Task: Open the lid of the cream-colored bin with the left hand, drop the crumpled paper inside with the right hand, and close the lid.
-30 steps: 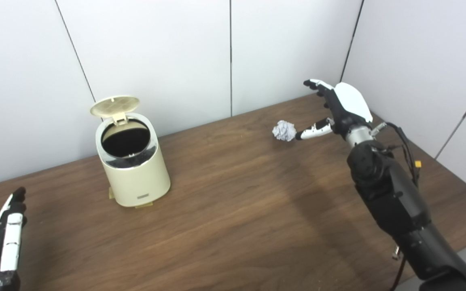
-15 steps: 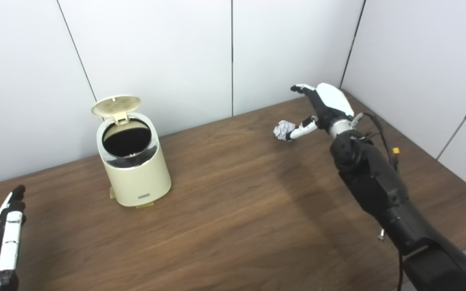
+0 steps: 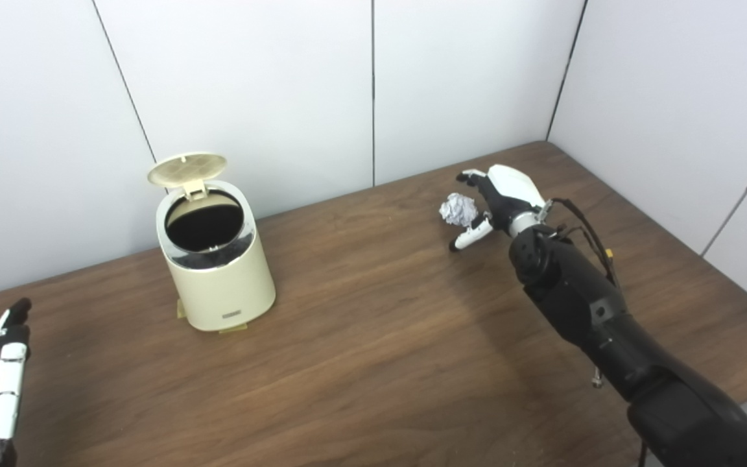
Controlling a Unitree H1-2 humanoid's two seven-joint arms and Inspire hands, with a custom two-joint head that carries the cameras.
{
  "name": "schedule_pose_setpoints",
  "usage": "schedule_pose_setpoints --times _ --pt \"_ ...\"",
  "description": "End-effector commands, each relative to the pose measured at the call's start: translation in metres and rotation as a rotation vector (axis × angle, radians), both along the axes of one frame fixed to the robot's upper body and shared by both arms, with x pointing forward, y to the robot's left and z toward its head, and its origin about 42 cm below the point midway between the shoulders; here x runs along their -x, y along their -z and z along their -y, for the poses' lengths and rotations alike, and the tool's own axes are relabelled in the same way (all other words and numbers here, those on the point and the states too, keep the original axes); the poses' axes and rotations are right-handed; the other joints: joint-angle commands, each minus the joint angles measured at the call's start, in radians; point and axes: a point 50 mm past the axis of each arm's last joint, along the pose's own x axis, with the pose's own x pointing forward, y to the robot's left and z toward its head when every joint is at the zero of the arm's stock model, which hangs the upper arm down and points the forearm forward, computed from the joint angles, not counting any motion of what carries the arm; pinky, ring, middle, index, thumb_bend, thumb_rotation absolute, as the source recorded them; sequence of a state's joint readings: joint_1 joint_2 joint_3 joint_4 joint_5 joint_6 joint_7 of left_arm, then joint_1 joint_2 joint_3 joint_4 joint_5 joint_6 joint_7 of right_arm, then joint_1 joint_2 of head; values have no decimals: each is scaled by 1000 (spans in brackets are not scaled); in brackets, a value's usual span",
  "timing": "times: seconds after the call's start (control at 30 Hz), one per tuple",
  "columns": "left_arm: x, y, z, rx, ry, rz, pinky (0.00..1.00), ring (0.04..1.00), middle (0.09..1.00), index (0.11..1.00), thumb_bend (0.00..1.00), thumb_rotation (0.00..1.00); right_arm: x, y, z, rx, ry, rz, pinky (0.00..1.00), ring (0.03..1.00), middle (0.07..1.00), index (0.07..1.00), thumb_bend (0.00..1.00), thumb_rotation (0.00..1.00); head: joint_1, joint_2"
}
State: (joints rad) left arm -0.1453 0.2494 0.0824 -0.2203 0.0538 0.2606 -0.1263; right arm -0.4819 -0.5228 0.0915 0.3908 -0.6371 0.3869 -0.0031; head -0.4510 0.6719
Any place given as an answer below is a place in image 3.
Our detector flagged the round cream bin lid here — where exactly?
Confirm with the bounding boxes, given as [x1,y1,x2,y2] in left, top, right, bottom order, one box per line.
[147,152,228,198]

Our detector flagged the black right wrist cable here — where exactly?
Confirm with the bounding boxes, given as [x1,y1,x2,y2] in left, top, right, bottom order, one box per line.
[540,198,622,293]

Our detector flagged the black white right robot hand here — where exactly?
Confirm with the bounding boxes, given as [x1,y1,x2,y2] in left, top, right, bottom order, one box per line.
[448,165,549,253]

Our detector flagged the cream-colored bin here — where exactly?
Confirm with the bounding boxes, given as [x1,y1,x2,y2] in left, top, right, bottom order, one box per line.
[156,180,277,333]

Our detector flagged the white paper ball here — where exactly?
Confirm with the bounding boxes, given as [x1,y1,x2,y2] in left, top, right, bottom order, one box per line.
[439,193,479,228]

